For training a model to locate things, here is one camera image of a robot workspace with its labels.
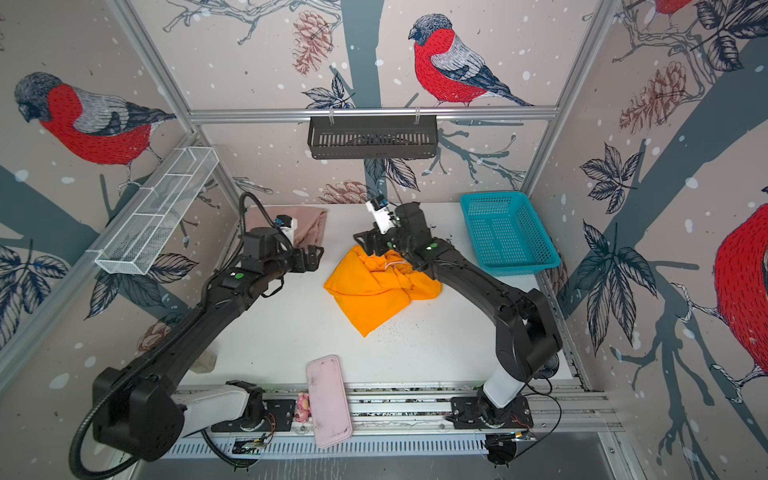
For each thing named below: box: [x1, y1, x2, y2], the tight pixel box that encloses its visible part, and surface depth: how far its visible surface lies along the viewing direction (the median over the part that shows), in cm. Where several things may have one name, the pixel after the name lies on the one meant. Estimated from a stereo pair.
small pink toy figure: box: [295, 393, 312, 423], surface depth 75 cm
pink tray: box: [306, 354, 353, 449], surface depth 76 cm
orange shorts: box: [323, 246, 442, 337], surface depth 93 cm
